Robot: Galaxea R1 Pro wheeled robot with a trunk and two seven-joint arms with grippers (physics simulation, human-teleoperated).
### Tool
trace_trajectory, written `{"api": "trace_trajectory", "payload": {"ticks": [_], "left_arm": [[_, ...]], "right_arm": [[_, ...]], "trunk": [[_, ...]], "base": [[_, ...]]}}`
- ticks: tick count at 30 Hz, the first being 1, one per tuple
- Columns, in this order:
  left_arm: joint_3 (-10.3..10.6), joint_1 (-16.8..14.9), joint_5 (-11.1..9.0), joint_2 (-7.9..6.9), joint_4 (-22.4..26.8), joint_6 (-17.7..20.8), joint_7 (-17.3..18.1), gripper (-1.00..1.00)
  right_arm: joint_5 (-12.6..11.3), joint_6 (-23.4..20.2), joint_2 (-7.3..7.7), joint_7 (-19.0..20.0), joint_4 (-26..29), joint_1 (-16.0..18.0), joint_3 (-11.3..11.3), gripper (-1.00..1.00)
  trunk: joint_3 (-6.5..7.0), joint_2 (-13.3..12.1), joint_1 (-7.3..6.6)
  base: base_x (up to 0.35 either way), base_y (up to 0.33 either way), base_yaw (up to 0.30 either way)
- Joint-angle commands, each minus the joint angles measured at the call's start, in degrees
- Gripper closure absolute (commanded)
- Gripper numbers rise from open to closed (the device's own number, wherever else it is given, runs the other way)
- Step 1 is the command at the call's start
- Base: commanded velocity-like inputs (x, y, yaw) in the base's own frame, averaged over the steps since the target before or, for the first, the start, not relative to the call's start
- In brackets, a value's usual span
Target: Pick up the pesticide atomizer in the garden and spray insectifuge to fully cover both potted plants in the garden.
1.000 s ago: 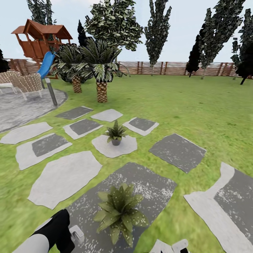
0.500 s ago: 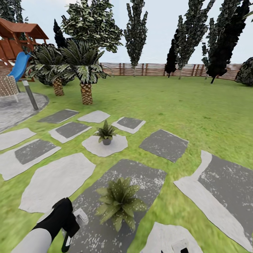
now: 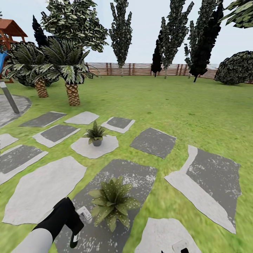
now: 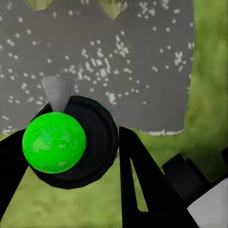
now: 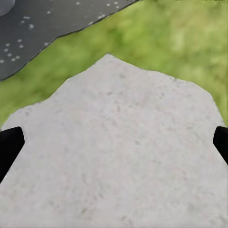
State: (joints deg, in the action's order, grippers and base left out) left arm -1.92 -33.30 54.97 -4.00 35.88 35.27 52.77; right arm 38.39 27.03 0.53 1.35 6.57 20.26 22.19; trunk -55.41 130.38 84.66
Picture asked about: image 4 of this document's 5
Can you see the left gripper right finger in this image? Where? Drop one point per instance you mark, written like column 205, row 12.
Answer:
column 165, row 208

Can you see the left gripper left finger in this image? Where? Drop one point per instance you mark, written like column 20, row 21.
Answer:
column 13, row 165

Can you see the insectifuge atomizer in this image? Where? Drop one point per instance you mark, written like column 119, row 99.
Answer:
column 73, row 140

